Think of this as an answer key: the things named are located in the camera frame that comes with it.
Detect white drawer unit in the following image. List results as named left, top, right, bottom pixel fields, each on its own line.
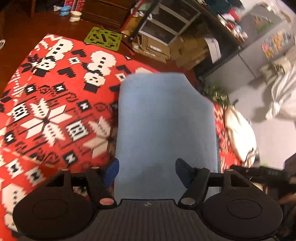
left=138, top=1, right=201, bottom=46

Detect red patterned blanket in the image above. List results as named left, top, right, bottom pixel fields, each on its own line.
left=1, top=35, right=241, bottom=240

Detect white pet bowl stand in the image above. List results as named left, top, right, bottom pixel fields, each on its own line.
left=69, top=11, right=82, bottom=23

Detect dark wooden dresser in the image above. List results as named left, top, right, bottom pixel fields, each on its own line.
left=82, top=0, right=137, bottom=32

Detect red gift boxes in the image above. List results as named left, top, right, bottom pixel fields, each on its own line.
left=64, top=0, right=85, bottom=11

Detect small white floor bowl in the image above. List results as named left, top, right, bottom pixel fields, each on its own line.
left=0, top=39, right=6, bottom=50

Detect white curtain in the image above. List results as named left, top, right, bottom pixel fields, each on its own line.
left=265, top=64, right=295, bottom=121

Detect flattened cardboard boxes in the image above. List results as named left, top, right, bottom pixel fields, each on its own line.
left=132, top=35, right=222, bottom=70

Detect silver refrigerator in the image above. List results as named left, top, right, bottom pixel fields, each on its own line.
left=204, top=1, right=295, bottom=93

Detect blue pet bowl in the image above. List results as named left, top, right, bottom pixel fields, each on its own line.
left=59, top=6, right=72, bottom=16

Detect light blue knit garment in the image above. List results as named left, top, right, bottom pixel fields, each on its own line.
left=114, top=73, right=220, bottom=201

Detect cream striped garment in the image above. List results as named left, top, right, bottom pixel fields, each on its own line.
left=224, top=105, right=257, bottom=168

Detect green perforated mat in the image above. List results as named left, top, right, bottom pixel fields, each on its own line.
left=84, top=27, right=122, bottom=52

